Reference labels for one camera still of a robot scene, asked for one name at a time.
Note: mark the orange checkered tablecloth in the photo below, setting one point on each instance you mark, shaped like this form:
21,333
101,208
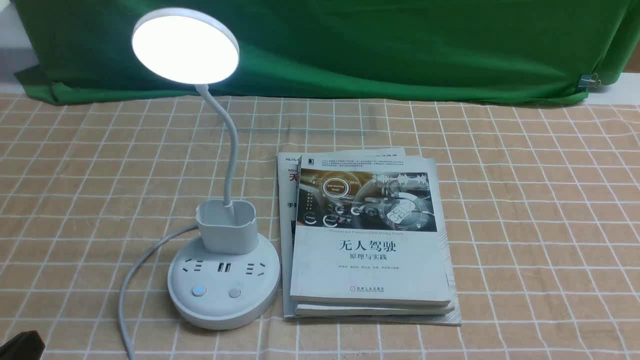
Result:
541,207

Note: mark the white desk lamp with sockets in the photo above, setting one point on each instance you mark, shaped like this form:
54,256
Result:
228,275

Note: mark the blue binder clip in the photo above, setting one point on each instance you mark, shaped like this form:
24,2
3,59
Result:
588,82

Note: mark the top book self-driving cover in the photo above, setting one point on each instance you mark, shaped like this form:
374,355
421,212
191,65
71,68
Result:
370,260

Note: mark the green backdrop cloth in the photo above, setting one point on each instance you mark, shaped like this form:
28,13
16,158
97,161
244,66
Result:
496,51

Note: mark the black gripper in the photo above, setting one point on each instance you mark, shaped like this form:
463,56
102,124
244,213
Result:
27,345

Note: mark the bottom book red title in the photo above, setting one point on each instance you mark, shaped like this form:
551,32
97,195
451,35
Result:
287,171

